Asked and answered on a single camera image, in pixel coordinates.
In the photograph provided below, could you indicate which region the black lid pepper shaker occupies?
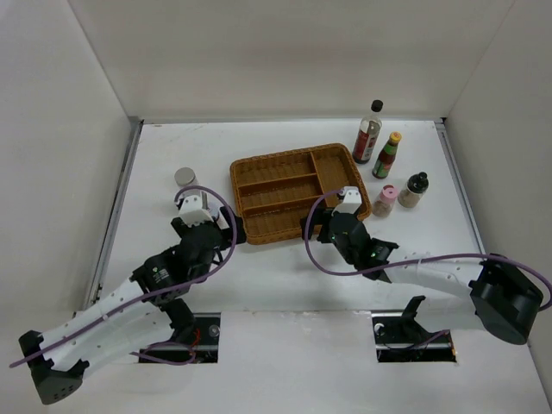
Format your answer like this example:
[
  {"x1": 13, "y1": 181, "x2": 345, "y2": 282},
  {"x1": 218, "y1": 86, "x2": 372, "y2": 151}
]
[{"x1": 398, "y1": 172, "x2": 430, "y2": 208}]

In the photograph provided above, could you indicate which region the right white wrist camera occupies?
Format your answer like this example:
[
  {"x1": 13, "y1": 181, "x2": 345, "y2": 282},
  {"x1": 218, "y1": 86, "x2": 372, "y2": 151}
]
[{"x1": 332, "y1": 186, "x2": 362, "y2": 216}]

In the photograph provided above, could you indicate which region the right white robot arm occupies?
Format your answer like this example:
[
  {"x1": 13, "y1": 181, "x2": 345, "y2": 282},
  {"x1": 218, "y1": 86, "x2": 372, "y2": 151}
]
[{"x1": 300, "y1": 209, "x2": 543, "y2": 345}]

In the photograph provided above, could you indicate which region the pink lid spice shaker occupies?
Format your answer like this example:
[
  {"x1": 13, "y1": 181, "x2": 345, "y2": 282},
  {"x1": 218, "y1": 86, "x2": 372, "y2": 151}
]
[{"x1": 373, "y1": 185, "x2": 398, "y2": 218}]

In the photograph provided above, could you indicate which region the right metal table rail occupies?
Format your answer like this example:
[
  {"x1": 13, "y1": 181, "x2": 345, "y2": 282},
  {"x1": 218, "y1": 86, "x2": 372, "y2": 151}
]
[{"x1": 434, "y1": 118, "x2": 486, "y2": 254}]

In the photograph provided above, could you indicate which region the metal table rail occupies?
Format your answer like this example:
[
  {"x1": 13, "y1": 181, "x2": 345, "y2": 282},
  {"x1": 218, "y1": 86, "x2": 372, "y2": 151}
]
[
  {"x1": 434, "y1": 118, "x2": 486, "y2": 254},
  {"x1": 80, "y1": 116, "x2": 144, "y2": 311}
]

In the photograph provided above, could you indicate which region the sauce jar white lid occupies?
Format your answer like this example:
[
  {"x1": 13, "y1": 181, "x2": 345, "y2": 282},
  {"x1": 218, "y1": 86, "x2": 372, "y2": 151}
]
[{"x1": 209, "y1": 205, "x2": 228, "y2": 229}]

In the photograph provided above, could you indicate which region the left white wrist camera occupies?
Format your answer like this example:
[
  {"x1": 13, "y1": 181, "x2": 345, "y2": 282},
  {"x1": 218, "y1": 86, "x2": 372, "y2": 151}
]
[{"x1": 179, "y1": 191, "x2": 214, "y2": 227}]

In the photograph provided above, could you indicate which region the left metal table rail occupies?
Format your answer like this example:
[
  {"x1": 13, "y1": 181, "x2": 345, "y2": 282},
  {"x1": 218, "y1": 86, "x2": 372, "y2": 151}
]
[{"x1": 80, "y1": 116, "x2": 144, "y2": 311}]

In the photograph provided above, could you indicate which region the tall dark vinegar bottle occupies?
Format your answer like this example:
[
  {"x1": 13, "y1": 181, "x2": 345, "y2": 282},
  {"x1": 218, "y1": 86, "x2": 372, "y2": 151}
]
[{"x1": 352, "y1": 99, "x2": 384, "y2": 164}]

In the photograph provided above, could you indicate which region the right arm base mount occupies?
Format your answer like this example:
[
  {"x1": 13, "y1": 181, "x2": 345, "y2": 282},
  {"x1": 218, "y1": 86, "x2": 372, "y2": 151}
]
[{"x1": 372, "y1": 296, "x2": 456, "y2": 363}]

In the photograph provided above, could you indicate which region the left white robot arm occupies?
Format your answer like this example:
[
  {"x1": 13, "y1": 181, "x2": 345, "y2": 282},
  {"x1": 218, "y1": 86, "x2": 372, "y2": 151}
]
[{"x1": 19, "y1": 208, "x2": 247, "y2": 405}]

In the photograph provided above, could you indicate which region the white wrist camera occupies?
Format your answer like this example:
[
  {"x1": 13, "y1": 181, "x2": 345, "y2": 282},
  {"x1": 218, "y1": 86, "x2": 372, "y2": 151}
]
[
  {"x1": 179, "y1": 191, "x2": 214, "y2": 227},
  {"x1": 332, "y1": 186, "x2": 362, "y2": 216}
]

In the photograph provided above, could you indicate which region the sago jar blue label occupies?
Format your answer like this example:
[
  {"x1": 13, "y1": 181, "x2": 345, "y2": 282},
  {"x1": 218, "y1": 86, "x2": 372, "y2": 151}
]
[{"x1": 174, "y1": 167, "x2": 200, "y2": 201}]

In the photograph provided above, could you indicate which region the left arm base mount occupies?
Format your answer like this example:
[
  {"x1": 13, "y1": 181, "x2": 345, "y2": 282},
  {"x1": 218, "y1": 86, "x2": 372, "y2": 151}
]
[{"x1": 134, "y1": 298, "x2": 222, "y2": 367}]

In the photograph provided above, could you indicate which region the brown wicker divided basket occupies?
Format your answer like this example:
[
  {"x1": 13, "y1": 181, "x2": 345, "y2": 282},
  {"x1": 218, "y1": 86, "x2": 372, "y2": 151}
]
[{"x1": 229, "y1": 143, "x2": 372, "y2": 245}]

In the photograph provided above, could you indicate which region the red sauce bottle green label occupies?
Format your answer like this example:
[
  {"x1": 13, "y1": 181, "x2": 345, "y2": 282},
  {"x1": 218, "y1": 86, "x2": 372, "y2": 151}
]
[{"x1": 372, "y1": 131, "x2": 402, "y2": 179}]

